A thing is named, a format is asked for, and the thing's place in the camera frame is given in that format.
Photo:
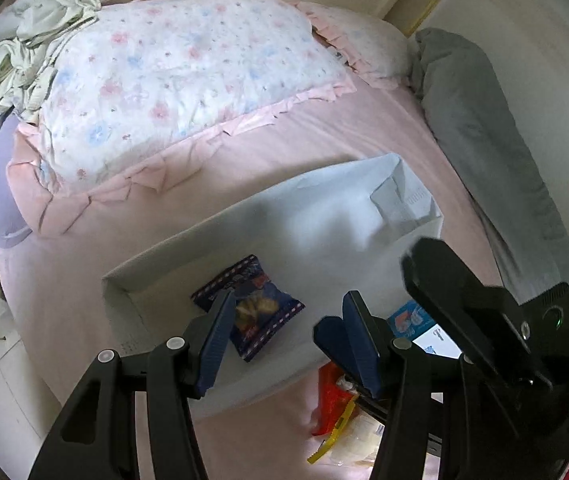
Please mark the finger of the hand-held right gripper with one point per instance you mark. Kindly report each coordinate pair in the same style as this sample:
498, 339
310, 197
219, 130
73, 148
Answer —
444, 280
329, 335

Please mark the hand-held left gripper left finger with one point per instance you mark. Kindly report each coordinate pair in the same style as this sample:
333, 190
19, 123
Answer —
214, 345

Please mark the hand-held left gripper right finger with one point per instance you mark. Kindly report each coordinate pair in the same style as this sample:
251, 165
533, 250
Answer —
364, 345

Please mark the blue biscuit packet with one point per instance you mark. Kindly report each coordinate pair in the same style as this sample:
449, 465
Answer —
264, 305

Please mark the red snack packet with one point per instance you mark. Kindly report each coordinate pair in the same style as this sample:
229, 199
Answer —
329, 400

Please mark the white storage box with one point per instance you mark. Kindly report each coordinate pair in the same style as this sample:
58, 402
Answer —
314, 210

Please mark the clear bag with yellow strip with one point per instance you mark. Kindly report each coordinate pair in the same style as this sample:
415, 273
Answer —
354, 440

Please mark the long grey pillow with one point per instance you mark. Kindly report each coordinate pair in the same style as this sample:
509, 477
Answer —
479, 125

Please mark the pink bed sheet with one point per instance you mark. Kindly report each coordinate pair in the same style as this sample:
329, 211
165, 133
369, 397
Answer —
314, 130

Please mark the white pillow with pink frill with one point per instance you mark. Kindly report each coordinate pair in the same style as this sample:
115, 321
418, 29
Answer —
374, 45

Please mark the floral pillow with pink frill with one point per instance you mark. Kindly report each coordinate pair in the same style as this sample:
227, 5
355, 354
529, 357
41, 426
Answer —
164, 75

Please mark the crumpled pale cloth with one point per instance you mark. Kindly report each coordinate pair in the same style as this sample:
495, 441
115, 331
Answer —
44, 25

